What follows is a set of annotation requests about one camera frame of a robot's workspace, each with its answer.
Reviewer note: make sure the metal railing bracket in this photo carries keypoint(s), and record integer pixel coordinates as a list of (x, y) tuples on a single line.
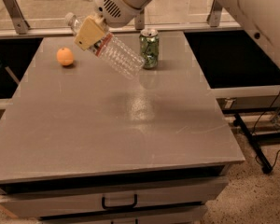
[(139, 21), (20, 24), (214, 16)]

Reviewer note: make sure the right metal railing bracket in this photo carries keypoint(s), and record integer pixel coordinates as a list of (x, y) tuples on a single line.
[(214, 16)]

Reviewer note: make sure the clear plastic water bottle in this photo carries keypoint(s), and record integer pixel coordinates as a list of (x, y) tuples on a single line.
[(111, 50)]

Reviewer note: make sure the black floor stand leg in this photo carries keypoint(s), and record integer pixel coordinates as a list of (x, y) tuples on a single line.
[(265, 165)]

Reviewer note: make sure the left metal railing bracket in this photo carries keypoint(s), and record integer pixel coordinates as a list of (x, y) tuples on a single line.
[(20, 24)]

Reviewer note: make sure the grey cabinet with drawers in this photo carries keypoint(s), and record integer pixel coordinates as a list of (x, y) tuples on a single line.
[(71, 136)]

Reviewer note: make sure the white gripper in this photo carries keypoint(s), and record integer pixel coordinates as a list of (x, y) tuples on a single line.
[(112, 4)]

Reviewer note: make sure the orange fruit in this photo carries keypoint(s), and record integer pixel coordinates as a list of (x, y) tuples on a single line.
[(65, 56)]

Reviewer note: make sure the black drawer handle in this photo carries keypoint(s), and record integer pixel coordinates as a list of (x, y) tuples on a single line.
[(119, 201)]

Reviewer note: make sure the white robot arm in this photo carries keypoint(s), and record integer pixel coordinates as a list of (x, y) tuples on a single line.
[(259, 18)]

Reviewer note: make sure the green soda can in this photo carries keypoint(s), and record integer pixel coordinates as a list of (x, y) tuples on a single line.
[(149, 47)]

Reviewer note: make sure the middle metal railing bracket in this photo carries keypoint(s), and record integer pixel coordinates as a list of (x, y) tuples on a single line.
[(139, 21)]

